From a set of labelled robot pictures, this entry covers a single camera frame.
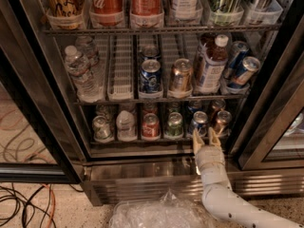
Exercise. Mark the red bull can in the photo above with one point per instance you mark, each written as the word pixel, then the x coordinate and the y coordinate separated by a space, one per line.
pixel 245 70
pixel 238 51

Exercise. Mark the clear plastic bag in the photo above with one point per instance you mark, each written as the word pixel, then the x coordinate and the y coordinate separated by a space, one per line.
pixel 169 211

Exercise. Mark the red bull can front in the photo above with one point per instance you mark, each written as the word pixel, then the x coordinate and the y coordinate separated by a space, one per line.
pixel 245 70

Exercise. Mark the silver can rear bottom left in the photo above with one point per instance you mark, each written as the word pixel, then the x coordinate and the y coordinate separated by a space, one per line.
pixel 105 111

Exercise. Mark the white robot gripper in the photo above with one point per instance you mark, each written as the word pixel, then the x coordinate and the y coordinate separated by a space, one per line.
pixel 209 157

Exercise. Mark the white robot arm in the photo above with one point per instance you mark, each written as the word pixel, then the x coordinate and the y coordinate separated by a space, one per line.
pixel 218 197

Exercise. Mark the left glass fridge door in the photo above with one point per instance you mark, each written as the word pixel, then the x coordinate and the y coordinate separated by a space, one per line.
pixel 33 74

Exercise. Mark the dark can middle rear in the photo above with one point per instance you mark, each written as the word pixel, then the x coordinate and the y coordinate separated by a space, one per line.
pixel 150 52

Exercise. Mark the blue pepsi can front bottom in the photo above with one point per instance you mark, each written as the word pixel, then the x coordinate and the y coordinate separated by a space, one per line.
pixel 199 122

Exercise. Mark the red coke can front bottom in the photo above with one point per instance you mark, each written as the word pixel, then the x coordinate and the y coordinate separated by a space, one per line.
pixel 150 126

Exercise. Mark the white label bottle top shelf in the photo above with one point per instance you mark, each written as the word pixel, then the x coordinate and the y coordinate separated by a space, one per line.
pixel 184 9

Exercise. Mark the coca cola can top shelf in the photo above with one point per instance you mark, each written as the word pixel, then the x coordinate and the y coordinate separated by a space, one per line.
pixel 108 12

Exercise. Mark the red coke can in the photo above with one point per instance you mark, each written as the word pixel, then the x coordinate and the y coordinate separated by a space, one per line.
pixel 150 108
pixel 150 126

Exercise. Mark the red bull can rear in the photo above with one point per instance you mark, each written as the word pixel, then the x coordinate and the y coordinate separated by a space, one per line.
pixel 238 51

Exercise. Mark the silver green can front bottom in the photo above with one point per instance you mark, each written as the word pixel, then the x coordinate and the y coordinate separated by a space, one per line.
pixel 102 130

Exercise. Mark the tea bottle rear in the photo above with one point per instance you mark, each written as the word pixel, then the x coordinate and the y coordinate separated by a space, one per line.
pixel 205 41

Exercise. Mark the stainless fridge base grille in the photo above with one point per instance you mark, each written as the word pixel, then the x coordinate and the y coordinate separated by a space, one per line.
pixel 148 179

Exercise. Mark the right glass fridge door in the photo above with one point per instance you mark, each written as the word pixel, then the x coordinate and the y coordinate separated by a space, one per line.
pixel 267 138

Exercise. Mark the green can rear bottom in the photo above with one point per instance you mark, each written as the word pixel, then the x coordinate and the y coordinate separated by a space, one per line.
pixel 173 107

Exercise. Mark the glass fridge door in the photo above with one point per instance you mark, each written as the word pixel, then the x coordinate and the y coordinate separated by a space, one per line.
pixel 33 74
pixel 267 138

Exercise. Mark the yellow can top shelf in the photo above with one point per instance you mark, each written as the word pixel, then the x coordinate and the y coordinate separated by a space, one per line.
pixel 65 12

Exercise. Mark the water bottle rear middle shelf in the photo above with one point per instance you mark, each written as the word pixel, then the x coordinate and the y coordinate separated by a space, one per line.
pixel 87 46

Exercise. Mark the copper can middle shelf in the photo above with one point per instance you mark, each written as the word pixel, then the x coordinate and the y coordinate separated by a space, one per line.
pixel 180 76

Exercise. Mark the water bottle front middle shelf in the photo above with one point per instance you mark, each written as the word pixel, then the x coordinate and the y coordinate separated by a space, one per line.
pixel 79 69

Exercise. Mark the red can top shelf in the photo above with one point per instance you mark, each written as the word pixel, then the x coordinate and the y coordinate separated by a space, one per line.
pixel 146 0

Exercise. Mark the blue pepsi can rear bottom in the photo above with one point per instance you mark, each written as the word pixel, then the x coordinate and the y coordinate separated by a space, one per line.
pixel 191 108

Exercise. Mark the small water bottle bottom shelf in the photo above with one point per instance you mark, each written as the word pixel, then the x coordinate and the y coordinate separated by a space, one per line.
pixel 126 129

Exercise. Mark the tea bottle white cap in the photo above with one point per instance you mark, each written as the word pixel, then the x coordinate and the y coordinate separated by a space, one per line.
pixel 213 62

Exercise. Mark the blue pepsi can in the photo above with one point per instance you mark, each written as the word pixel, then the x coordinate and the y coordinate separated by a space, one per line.
pixel 199 122
pixel 150 76
pixel 191 108

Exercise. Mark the copper can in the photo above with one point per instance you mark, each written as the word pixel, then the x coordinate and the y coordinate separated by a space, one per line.
pixel 221 122
pixel 214 107

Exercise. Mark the blue pepsi can middle front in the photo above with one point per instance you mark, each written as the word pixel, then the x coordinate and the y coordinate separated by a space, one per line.
pixel 150 76

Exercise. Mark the copper can front bottom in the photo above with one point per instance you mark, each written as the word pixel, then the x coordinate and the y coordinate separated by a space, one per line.
pixel 221 122

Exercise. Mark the red coke can rear bottom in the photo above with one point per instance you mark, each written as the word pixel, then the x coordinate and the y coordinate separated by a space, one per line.
pixel 150 108

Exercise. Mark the copper can rear bottom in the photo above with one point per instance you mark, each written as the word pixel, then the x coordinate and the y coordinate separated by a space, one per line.
pixel 214 107

